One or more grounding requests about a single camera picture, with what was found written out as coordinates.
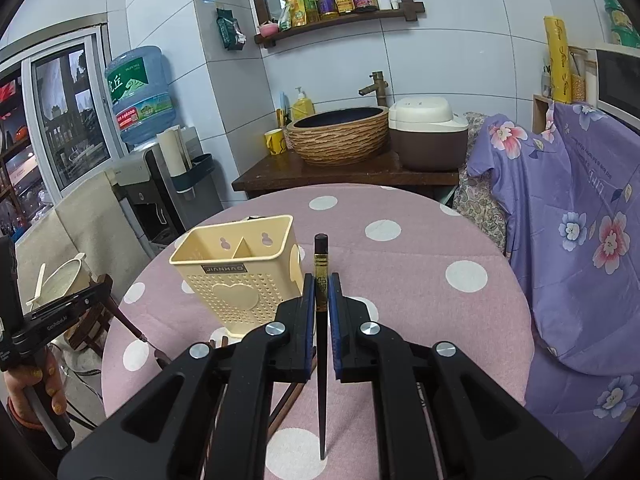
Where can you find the white microwave oven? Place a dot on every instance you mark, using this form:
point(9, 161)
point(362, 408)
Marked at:
point(618, 83)

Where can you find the green hanging packet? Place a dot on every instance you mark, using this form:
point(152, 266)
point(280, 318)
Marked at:
point(229, 28)

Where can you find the yellow soap dispenser bottle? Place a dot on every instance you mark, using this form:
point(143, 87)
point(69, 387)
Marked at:
point(303, 106)

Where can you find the dark wooden wall shelf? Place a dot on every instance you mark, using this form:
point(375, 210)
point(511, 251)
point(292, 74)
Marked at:
point(330, 5)

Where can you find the yellow rolled packet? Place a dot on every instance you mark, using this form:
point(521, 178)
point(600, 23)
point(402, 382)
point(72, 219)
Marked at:
point(559, 57)

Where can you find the dark chopstick gold band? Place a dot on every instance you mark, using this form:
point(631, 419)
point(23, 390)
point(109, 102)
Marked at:
point(321, 275)

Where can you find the yellow mug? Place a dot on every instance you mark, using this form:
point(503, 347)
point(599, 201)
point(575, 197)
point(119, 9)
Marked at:
point(275, 141)

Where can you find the cream pot with lid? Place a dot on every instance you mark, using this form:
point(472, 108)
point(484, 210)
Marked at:
point(70, 277)

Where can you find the small wooden stool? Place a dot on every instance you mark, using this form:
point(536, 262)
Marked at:
point(88, 332)

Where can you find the brown white rice cooker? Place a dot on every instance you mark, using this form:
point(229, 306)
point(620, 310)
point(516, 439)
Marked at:
point(426, 134)

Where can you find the cream plastic utensil holder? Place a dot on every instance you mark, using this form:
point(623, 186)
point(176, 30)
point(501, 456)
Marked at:
point(242, 270)

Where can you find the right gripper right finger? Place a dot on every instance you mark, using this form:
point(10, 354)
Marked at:
point(438, 415)

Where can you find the blue water jug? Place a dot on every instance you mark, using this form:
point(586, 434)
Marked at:
point(141, 102)

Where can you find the pink polka dot tablecloth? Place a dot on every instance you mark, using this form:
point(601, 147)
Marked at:
point(419, 267)

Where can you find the person's left hand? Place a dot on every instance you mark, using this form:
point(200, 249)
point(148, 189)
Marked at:
point(22, 377)

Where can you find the window with frame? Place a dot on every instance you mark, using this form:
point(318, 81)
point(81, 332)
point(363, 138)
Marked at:
point(57, 125)

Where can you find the grey water dispenser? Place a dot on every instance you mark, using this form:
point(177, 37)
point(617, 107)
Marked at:
point(159, 206)

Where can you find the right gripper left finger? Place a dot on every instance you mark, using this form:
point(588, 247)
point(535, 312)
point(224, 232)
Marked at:
point(205, 416)

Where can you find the brass faucet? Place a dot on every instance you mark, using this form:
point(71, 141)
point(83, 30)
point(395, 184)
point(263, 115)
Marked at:
point(378, 86)

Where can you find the green stacked cups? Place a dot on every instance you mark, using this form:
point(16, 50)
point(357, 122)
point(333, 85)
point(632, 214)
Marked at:
point(622, 30)

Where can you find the purple floral cloth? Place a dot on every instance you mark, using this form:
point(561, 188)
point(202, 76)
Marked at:
point(570, 195)

